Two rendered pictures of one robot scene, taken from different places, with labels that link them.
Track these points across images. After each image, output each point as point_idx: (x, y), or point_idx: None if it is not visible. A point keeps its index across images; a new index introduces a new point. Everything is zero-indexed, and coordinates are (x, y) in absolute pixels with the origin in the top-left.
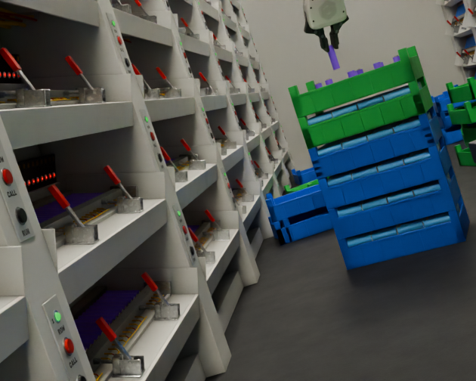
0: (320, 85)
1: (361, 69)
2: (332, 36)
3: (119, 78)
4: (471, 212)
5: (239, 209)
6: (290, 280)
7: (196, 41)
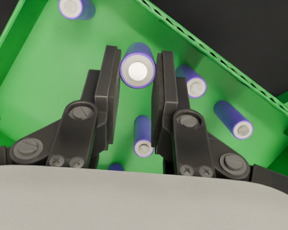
0: (76, 19)
1: (198, 96)
2: (152, 133)
3: None
4: (242, 30)
5: None
6: (13, 7)
7: None
